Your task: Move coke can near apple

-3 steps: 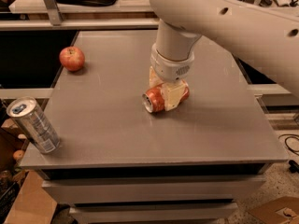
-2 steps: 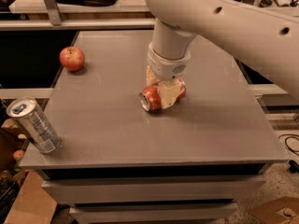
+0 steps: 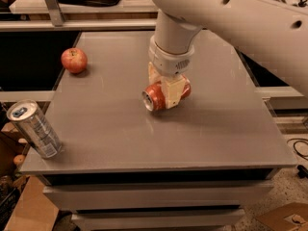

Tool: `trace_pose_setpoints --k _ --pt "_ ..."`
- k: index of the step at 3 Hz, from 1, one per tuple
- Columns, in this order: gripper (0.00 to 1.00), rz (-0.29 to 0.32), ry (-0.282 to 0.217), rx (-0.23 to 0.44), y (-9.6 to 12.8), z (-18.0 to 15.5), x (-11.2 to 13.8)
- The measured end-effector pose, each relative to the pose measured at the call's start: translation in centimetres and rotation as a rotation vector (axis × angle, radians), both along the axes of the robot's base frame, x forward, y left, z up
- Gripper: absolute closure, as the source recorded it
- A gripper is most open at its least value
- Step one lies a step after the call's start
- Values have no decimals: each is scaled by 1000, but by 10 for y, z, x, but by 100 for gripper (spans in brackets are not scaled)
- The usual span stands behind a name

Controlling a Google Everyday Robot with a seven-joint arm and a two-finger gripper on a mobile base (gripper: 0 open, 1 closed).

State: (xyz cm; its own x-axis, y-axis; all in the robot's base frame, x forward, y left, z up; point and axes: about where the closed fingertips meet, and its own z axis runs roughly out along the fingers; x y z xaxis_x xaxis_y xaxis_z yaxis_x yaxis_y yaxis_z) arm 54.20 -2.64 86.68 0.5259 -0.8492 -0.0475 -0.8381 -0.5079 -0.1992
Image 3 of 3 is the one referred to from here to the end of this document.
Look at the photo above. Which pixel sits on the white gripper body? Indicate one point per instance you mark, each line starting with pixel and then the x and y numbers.
pixel 167 64

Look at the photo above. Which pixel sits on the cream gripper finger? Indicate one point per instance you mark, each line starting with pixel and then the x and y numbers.
pixel 153 75
pixel 172 89

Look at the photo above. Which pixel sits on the crushed red coke can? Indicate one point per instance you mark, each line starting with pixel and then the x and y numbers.
pixel 154 99

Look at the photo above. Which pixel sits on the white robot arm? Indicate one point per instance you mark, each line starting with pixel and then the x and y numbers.
pixel 272 34

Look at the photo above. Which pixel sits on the red apple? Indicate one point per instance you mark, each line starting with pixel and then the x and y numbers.
pixel 74 60

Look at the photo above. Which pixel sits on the tall silver energy drink can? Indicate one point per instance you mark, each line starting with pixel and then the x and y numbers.
pixel 30 121

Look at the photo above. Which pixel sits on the grey drawer cabinet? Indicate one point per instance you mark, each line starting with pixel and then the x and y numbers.
pixel 194 166

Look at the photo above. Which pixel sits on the metal shelf rack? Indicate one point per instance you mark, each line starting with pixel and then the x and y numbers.
pixel 53 15

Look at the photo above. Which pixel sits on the brown cardboard piece right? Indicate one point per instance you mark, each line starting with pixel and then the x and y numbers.
pixel 290 217

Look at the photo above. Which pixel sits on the brown cardboard box left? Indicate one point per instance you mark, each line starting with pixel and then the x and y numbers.
pixel 33 211

